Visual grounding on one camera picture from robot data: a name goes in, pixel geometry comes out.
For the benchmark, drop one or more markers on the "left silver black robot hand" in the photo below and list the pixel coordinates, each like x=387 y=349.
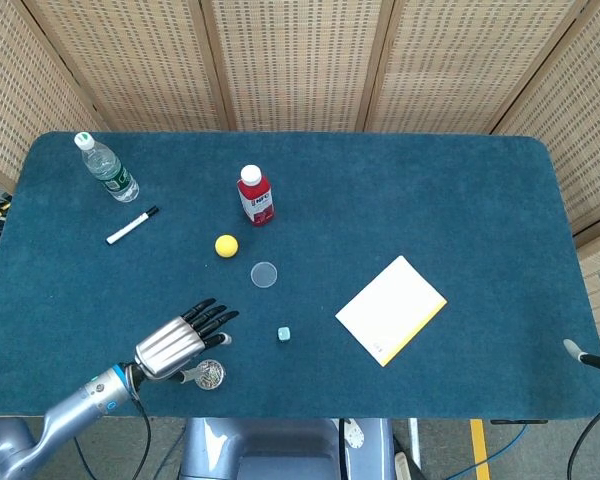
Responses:
x=170 y=345

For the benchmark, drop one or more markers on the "clear tub of paperclips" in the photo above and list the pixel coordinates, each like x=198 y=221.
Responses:
x=211 y=376

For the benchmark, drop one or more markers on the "clear round plastic lid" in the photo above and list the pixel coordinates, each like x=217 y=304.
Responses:
x=264 y=275

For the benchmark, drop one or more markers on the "yellow ball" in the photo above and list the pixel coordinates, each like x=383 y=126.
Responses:
x=226 y=246

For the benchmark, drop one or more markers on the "small teal cube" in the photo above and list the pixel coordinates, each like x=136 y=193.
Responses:
x=284 y=335

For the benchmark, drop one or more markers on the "white marker black cap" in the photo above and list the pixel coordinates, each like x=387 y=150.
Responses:
x=130 y=227

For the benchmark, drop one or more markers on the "blue grey robot torso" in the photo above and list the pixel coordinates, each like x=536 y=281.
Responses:
x=280 y=445

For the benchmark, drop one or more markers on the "red NFC juice bottle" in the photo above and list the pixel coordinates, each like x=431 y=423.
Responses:
x=256 y=200

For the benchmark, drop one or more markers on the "clear water bottle green label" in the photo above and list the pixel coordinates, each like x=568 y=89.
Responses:
x=110 y=172

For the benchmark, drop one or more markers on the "white notebook yellow spine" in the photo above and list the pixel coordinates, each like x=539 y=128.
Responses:
x=390 y=310

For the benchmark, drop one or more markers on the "woven folding screen panel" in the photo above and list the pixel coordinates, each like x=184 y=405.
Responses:
x=145 y=65
x=20 y=90
x=455 y=65
x=295 y=65
x=580 y=125

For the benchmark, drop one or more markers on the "blue felt table cover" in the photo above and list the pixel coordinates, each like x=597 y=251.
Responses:
x=430 y=200

